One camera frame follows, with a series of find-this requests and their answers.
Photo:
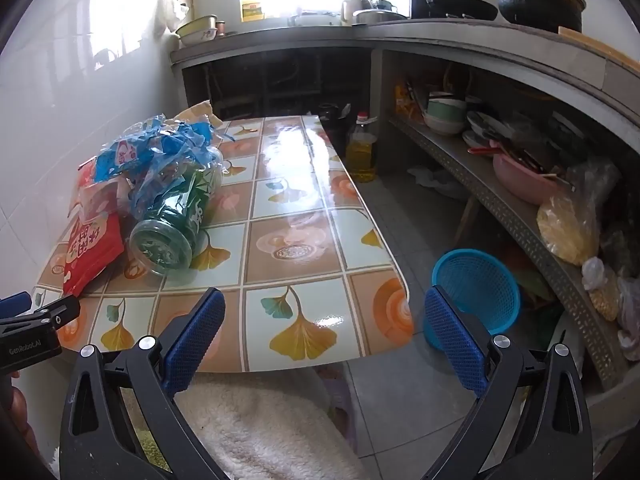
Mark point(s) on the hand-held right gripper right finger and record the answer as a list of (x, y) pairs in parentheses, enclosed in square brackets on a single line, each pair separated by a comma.
[(455, 340)]

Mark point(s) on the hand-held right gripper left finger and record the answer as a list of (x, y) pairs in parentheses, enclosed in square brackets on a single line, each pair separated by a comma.
[(197, 340)]

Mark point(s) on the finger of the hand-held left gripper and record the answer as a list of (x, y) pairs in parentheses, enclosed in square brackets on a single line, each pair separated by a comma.
[(50, 317), (15, 303)]

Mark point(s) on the blue plastic basket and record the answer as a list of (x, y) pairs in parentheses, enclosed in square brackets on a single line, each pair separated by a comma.
[(480, 280)]

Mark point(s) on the red snack bag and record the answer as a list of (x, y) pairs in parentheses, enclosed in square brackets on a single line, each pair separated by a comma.
[(92, 250)]

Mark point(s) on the green plastic bottle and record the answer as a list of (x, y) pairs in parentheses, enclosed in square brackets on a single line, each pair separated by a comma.
[(175, 225)]

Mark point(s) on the person's left hand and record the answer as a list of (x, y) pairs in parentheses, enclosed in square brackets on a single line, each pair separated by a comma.
[(22, 415)]

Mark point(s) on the bag of peanuts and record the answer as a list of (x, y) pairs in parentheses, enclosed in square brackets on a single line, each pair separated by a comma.
[(602, 295)]

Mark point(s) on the bag of yellow food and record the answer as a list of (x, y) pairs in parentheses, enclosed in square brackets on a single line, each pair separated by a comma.
[(567, 230)]

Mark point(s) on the white rag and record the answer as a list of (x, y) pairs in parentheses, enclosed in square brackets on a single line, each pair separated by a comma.
[(437, 182)]

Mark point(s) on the pink plastic basin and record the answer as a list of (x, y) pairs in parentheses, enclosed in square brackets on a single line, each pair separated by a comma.
[(520, 180)]

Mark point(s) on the blue plastic bag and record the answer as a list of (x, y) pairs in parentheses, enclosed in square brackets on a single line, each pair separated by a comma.
[(150, 145)]

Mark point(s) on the cooking oil bottle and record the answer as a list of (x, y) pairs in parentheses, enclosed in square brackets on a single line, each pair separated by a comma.
[(361, 155)]

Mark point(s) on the stack of white plates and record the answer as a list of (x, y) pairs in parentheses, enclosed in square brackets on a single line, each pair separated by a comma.
[(482, 125)]

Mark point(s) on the green white bowl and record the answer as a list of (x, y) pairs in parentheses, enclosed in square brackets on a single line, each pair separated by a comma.
[(445, 112)]

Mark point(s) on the beige bag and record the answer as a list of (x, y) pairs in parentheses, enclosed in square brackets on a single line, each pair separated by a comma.
[(200, 110)]

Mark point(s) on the dark container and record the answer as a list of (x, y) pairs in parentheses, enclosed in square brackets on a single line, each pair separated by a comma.
[(334, 130)]

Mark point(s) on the orange snack packet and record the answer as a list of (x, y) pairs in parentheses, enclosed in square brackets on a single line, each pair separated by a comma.
[(406, 102)]

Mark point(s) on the concrete counter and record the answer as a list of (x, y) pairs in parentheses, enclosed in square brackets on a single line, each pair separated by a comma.
[(300, 41)]

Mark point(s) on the hanging plastic bag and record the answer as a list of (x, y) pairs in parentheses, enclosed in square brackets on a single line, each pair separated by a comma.
[(172, 10)]

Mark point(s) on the black wok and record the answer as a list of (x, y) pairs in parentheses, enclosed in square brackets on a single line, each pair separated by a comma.
[(460, 7)]

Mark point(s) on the metal pot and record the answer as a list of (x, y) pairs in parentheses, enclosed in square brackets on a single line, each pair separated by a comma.
[(377, 16)]

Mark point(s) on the yellow box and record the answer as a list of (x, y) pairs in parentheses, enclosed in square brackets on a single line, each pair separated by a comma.
[(252, 10)]

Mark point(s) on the white kettle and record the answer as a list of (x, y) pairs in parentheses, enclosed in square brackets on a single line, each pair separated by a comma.
[(352, 10)]

